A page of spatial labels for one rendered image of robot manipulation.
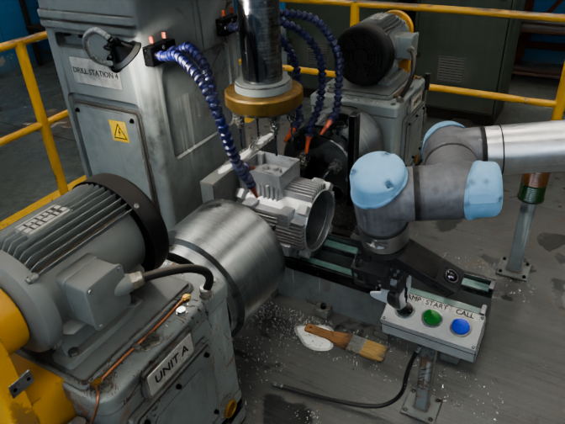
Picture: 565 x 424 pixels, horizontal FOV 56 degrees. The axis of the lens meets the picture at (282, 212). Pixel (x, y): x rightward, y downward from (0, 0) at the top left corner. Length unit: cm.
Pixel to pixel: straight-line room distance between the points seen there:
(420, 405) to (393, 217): 55
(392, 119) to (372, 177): 93
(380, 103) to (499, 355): 77
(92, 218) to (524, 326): 103
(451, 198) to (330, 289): 68
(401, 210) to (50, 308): 47
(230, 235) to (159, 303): 24
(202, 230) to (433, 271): 45
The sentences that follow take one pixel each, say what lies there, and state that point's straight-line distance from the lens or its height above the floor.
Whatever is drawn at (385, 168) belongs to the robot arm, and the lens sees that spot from 70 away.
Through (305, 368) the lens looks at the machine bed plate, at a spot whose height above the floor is 80.
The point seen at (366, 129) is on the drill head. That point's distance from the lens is 153.
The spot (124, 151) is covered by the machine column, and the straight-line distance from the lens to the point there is 134.
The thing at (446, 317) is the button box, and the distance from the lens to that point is 100.
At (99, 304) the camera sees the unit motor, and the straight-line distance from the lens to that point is 74.
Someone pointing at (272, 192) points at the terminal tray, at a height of 110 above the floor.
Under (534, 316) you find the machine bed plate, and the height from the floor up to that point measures 80.
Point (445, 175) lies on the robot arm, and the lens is 72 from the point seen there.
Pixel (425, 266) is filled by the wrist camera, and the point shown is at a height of 123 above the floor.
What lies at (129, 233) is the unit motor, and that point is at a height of 130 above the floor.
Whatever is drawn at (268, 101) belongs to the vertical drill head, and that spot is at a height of 133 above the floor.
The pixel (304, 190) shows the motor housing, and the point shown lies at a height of 110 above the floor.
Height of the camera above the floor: 174
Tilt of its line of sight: 32 degrees down
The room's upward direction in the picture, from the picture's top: 3 degrees counter-clockwise
